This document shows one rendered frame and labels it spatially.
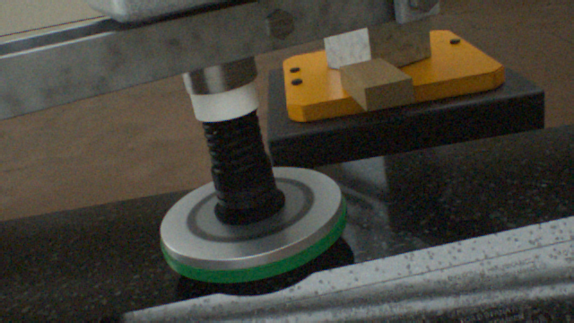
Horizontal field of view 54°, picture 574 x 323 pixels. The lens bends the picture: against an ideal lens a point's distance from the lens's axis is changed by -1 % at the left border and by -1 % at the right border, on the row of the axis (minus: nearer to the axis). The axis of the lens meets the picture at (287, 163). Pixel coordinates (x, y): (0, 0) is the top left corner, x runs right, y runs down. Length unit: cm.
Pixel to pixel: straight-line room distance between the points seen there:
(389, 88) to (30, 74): 77
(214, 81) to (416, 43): 92
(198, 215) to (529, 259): 37
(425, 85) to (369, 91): 18
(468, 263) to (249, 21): 34
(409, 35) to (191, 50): 94
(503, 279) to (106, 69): 45
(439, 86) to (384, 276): 71
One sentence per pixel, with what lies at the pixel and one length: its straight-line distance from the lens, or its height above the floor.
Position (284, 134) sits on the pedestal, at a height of 74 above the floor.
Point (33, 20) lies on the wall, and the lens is 734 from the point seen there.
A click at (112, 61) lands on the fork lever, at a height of 108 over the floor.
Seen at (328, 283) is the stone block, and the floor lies 79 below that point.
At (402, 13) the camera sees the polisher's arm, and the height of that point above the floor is 105.
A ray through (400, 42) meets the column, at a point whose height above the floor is 84.
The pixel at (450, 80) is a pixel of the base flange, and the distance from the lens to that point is 128.
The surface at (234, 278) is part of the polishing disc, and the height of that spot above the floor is 84.
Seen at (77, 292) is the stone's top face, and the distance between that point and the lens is 72.
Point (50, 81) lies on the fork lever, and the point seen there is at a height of 107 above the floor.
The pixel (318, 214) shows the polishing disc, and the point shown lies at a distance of 62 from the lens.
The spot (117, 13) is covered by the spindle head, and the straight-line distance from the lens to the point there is 47.
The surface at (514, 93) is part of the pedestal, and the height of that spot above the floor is 74.
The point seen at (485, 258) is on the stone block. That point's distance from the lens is 66.
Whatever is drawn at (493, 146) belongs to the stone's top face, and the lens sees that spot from 87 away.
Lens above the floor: 116
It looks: 23 degrees down
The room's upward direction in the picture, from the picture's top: 11 degrees counter-clockwise
